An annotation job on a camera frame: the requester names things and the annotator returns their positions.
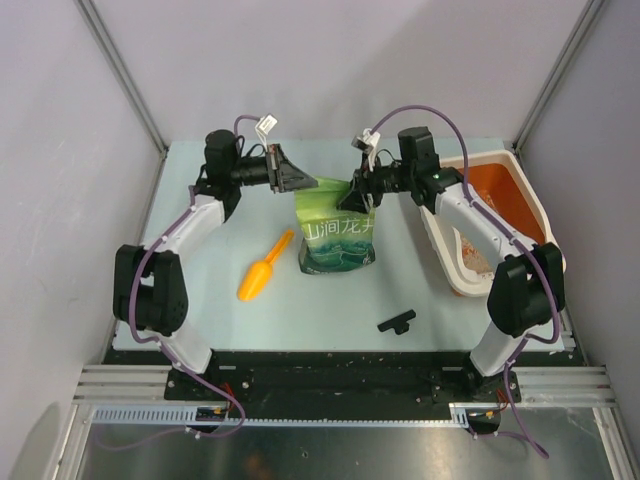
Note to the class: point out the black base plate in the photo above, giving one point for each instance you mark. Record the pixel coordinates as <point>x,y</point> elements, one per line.
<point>251,377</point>

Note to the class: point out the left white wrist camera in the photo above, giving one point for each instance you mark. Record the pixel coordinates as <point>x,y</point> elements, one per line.
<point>265,124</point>

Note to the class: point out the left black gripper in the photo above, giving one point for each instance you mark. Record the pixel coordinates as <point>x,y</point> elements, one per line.
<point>280,174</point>

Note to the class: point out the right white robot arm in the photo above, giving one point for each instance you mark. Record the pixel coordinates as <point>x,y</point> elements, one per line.
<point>528,285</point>

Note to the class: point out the white orange litter box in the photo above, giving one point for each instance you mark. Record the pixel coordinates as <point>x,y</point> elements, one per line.
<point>517,203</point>

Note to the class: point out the clean litter grains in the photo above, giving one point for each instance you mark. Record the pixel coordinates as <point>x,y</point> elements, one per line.
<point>472,258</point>

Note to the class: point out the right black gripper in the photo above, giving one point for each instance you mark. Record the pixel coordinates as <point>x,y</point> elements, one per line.
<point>356,199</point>

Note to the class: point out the green litter bag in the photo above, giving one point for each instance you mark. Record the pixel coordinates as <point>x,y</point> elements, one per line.
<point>333,240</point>

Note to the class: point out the orange plastic scoop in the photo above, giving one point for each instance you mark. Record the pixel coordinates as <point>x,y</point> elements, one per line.
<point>260,272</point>

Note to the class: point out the white slotted cable duct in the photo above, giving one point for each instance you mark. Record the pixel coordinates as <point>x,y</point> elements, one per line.
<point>192,415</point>

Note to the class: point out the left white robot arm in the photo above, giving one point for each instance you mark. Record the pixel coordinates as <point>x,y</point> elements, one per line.
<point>150,292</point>

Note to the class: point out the black bag clip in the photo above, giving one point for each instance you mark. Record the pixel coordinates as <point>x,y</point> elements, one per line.
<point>399,324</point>

